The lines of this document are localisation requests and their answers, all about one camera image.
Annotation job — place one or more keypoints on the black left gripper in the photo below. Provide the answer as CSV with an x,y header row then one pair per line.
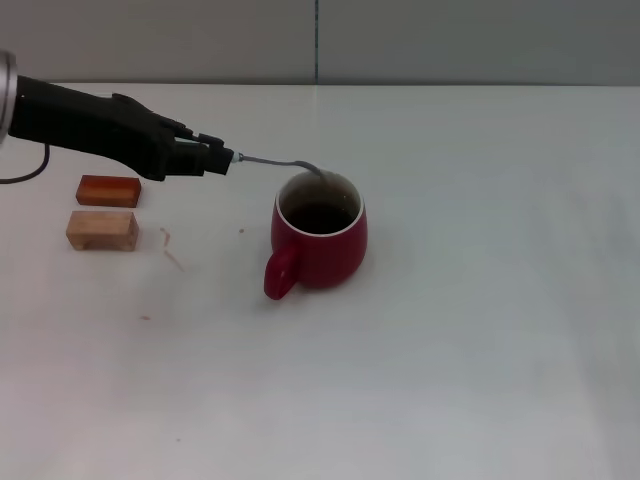
x,y
85,125

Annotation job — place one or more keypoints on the red ceramic coffee cup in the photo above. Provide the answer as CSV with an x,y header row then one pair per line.
x,y
325,255

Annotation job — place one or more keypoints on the dark reddish wooden block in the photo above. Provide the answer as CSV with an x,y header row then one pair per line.
x,y
107,190

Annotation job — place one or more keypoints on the light wooden block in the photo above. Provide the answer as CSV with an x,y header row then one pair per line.
x,y
102,230

